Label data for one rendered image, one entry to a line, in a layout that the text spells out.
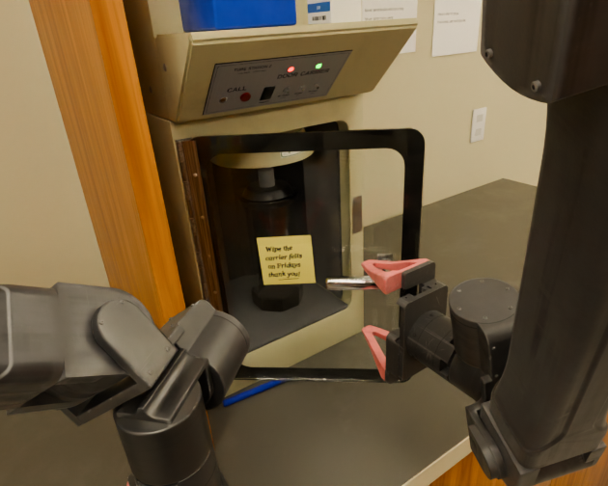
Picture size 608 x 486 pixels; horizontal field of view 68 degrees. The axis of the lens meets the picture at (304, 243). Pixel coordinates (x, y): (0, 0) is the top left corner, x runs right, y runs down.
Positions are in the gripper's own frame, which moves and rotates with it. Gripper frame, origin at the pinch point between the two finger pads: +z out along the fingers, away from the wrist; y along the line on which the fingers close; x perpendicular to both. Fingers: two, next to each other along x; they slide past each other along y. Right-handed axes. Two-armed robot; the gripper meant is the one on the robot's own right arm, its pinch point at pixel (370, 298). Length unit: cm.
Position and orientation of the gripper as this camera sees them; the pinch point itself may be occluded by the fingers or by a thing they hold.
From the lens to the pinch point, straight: 57.7
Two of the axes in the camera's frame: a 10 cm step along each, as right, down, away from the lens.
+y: -0.6, -9.0, -4.3
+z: -5.5, -3.2, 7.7
